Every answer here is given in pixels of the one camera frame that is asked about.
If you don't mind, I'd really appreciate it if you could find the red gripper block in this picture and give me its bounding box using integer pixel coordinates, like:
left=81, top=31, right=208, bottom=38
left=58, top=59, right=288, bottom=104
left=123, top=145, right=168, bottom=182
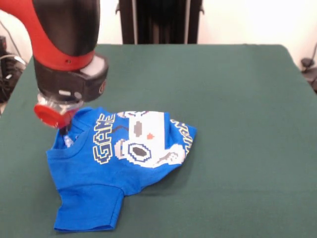
left=33, top=103, right=82, bottom=136

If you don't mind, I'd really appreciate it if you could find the blue printed t-shirt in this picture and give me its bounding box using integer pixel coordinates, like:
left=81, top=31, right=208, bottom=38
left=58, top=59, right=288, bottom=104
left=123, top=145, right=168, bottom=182
left=46, top=106, right=198, bottom=233

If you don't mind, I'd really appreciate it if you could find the black equipment pile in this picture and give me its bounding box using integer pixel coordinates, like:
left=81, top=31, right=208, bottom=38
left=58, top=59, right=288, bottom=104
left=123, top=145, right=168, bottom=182
left=0, top=36, right=27, bottom=103

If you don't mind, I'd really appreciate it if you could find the dark green table cloth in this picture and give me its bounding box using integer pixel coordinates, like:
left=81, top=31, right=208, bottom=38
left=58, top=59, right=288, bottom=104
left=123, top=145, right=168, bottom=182
left=0, top=44, right=317, bottom=238

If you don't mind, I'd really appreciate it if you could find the grey cable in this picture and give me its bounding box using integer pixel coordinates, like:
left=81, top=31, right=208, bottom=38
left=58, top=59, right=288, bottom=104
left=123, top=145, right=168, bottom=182
left=0, top=21, right=21, bottom=58

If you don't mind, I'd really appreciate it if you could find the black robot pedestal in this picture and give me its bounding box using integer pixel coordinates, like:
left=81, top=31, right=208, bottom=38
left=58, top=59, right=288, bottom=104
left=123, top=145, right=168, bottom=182
left=115, top=0, right=205, bottom=45

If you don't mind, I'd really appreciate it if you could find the black cable bundle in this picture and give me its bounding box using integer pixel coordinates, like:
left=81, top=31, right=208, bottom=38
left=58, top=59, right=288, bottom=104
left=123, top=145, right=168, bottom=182
left=301, top=42, right=317, bottom=94

